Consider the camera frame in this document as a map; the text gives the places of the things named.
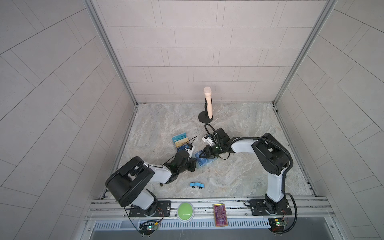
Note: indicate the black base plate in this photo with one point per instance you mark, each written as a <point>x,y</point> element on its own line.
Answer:
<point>156,210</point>
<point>269,208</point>

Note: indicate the gold card in stand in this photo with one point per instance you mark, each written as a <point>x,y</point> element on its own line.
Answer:
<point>181,142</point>

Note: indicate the green circuit board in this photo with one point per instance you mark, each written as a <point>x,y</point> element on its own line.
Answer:
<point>149,225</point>
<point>277,225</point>

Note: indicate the black round microphone stand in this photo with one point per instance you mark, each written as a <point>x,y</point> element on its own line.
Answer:
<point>203,116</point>

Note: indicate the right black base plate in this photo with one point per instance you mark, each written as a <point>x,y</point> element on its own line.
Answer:
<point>269,208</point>

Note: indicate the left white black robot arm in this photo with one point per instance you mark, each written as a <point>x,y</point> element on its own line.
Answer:
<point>128,184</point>

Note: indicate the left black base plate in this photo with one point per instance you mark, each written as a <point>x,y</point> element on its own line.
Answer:
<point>156,210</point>

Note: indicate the blue toy car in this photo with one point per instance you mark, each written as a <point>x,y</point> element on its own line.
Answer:
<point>197,185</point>

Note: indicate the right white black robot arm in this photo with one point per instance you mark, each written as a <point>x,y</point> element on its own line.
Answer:
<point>273,156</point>

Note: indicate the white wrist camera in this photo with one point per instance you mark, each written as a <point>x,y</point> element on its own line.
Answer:
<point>189,148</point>
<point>208,140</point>

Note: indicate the right green circuit board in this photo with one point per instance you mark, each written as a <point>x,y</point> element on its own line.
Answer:
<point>277,225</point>

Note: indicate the purple patterned card box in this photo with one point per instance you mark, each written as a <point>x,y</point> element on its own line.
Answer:
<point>220,215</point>

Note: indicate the green round button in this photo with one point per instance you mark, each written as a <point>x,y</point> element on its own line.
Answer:
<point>185,212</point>

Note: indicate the teal card in stand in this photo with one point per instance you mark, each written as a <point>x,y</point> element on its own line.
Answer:
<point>179,137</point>

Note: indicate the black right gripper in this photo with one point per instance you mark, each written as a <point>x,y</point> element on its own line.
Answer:
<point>208,152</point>

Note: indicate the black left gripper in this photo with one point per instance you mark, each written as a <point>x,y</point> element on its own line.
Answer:
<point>192,164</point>

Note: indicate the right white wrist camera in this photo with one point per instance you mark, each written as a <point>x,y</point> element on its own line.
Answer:
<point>208,140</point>

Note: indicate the left green circuit board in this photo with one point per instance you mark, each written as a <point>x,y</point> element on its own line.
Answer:
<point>149,225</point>

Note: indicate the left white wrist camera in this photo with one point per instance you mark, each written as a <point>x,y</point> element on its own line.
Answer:
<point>189,148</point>

